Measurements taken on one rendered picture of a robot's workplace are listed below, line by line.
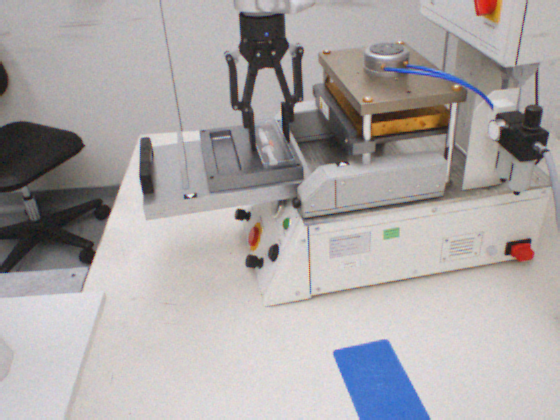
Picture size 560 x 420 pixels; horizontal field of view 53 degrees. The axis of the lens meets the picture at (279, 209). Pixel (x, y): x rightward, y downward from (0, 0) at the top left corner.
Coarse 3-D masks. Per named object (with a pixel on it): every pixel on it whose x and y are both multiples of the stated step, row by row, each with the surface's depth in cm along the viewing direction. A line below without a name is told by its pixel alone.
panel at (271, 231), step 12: (264, 204) 114; (288, 204) 102; (252, 216) 119; (264, 216) 112; (288, 216) 100; (264, 228) 111; (276, 228) 105; (288, 228) 98; (264, 240) 109; (276, 240) 103; (288, 240) 98; (252, 252) 114; (264, 252) 108; (264, 264) 106; (276, 264) 101; (264, 276) 105; (264, 288) 104
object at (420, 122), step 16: (336, 96) 104; (352, 112) 98; (384, 112) 97; (400, 112) 97; (416, 112) 97; (432, 112) 96; (448, 112) 96; (384, 128) 95; (400, 128) 96; (416, 128) 96; (432, 128) 97
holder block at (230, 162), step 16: (224, 128) 111; (240, 128) 110; (208, 144) 105; (224, 144) 108; (240, 144) 104; (288, 144) 103; (208, 160) 100; (224, 160) 103; (240, 160) 99; (256, 160) 99; (208, 176) 95; (224, 176) 95; (240, 176) 95; (256, 176) 95; (272, 176) 96; (288, 176) 97
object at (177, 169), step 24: (168, 144) 112; (192, 144) 111; (168, 168) 103; (192, 168) 103; (168, 192) 96; (192, 192) 96; (216, 192) 95; (240, 192) 95; (264, 192) 96; (288, 192) 97; (168, 216) 95
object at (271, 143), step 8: (256, 120) 110; (264, 120) 110; (272, 120) 110; (256, 128) 107; (264, 128) 107; (272, 128) 107; (256, 136) 104; (264, 136) 104; (272, 136) 104; (280, 136) 104; (264, 144) 101; (272, 144) 101; (280, 144) 101; (264, 152) 99; (272, 152) 99; (280, 152) 98; (288, 152) 98; (264, 160) 96; (272, 160) 96; (280, 160) 96
